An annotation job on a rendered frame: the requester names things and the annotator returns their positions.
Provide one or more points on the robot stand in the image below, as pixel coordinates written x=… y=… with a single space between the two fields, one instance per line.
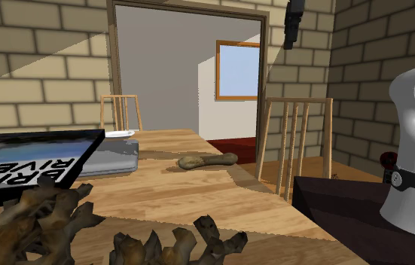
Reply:
x=339 y=205

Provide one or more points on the black book with blue cover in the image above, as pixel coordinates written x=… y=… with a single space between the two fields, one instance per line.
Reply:
x=27 y=161

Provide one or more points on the tan bone-shaped object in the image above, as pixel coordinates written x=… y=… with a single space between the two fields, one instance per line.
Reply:
x=207 y=160

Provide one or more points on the brown branching root figure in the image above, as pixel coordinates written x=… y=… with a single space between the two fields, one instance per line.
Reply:
x=177 y=246
x=38 y=220

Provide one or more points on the window with orange frame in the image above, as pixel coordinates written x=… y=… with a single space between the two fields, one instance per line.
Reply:
x=238 y=69

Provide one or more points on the white plate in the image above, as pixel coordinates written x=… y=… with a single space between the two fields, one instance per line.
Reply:
x=119 y=134

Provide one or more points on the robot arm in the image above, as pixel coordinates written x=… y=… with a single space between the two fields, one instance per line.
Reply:
x=412 y=154

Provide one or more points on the brown door frame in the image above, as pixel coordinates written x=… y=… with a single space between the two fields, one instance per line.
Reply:
x=114 y=55

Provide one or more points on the wooden spindle-back chair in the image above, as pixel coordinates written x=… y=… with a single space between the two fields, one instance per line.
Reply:
x=121 y=110
x=295 y=121

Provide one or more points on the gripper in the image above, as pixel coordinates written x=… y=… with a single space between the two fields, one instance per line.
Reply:
x=293 y=22

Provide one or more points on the wooden table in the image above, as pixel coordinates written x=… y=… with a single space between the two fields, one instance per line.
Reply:
x=192 y=194

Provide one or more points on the grey rectangular box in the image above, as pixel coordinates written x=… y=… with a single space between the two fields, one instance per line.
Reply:
x=111 y=158

